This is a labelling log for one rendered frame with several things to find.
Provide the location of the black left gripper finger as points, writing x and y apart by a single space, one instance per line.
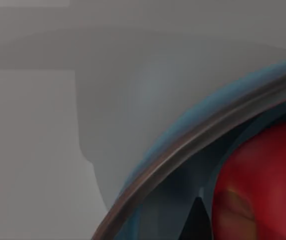
197 222

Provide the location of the blue bowl with brown rim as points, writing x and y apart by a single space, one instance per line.
172 160

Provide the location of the red apple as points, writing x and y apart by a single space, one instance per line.
262 185

